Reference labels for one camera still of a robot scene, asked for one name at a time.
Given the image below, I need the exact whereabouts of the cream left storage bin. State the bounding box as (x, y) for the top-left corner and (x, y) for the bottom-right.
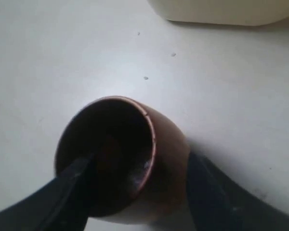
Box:
(148, 0), (289, 26)

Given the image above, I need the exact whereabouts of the brown wooden cup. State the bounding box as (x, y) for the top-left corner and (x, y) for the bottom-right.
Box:
(54, 96), (191, 224)

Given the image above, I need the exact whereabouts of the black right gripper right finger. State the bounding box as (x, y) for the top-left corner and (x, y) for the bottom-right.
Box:
(186, 152), (289, 231)

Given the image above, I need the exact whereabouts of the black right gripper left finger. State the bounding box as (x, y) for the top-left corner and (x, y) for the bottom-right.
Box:
(0, 154), (95, 231)

